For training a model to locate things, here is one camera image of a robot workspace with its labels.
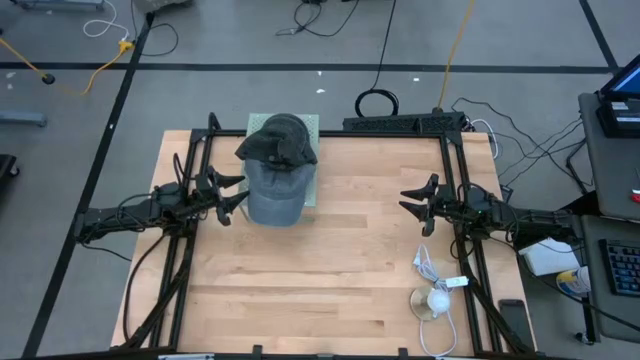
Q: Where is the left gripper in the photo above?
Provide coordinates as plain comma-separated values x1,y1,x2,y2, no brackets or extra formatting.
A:
192,165,250,228

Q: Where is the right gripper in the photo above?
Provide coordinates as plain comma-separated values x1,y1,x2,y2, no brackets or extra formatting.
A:
398,173,467,238

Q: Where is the grey garment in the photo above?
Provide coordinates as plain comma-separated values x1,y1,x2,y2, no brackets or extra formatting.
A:
243,157,318,228

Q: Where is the dark green garment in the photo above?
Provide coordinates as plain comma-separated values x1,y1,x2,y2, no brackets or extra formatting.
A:
234,113,319,171

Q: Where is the black perforated box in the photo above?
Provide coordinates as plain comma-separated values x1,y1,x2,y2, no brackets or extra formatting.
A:
342,110,467,134

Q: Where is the white bulb lamp brass base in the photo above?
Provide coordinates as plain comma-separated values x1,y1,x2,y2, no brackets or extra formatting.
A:
409,285,452,323

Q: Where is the pale green perforated metal shelf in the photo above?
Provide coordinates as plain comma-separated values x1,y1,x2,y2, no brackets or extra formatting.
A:
237,112,320,224

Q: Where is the white cardboard box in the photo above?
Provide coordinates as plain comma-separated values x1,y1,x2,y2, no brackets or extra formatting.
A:
518,237,581,278

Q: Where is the black smartphone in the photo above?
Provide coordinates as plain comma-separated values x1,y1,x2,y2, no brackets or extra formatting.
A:
498,298,537,352

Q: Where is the yellow blue white canister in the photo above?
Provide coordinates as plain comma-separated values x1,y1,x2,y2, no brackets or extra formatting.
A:
555,265,594,298

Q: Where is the grey desk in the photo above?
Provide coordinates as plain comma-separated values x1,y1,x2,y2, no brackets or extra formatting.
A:
578,91,640,222
578,214,640,345

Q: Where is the grey fabric bundle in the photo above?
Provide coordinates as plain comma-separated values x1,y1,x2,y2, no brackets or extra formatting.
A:
132,0,194,14

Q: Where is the black keyboard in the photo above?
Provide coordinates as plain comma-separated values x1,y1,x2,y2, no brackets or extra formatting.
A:
598,238,640,298

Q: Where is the black laptop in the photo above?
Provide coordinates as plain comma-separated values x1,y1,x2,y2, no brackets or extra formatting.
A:
595,53,640,140

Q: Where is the grey metal stand foot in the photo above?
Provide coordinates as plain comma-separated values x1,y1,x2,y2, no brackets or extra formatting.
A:
9,0,106,11
0,110,49,129

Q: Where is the black chair base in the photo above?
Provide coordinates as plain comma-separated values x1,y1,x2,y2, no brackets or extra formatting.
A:
0,153,21,180

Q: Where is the black aluminium table frame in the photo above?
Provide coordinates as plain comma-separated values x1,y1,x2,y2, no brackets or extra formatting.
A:
110,112,539,360

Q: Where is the white lamp cable with switch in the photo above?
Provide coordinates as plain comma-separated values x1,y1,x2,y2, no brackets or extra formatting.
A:
411,245,471,358

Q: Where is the black coiled cable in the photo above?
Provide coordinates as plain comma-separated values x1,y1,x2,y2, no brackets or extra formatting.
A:
353,0,401,119

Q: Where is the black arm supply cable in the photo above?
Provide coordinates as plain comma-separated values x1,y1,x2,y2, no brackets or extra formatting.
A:
122,232,169,342

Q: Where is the black looped floor cable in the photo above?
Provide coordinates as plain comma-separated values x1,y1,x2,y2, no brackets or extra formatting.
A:
128,0,180,58

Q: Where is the yellow hanging cable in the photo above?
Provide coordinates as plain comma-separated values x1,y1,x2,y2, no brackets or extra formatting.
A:
437,0,477,114

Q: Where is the yellow extension cable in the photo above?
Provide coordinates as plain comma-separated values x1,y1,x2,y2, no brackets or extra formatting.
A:
0,37,136,97

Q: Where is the white floor cable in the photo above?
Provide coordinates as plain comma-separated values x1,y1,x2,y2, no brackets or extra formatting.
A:
82,0,132,45

